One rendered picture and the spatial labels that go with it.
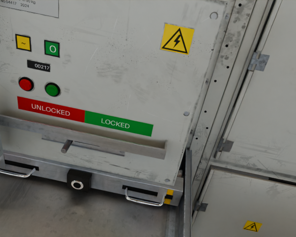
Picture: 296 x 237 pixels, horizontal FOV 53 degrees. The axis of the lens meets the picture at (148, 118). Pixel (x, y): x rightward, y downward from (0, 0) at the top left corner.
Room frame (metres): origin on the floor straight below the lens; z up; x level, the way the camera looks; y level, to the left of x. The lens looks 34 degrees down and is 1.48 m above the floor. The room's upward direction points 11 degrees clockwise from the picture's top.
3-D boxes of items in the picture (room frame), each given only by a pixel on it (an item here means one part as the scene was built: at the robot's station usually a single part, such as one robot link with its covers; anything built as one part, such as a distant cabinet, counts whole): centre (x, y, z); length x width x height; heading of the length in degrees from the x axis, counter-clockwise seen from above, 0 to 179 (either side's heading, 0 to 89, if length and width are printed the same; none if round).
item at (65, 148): (0.53, 0.18, 1.02); 0.06 x 0.02 x 0.04; 179
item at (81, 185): (0.53, 0.15, 0.90); 0.06 x 0.03 x 0.05; 89
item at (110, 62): (0.55, 0.14, 1.15); 0.48 x 0.01 x 0.48; 89
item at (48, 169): (0.57, 0.14, 0.90); 0.54 x 0.05 x 0.06; 89
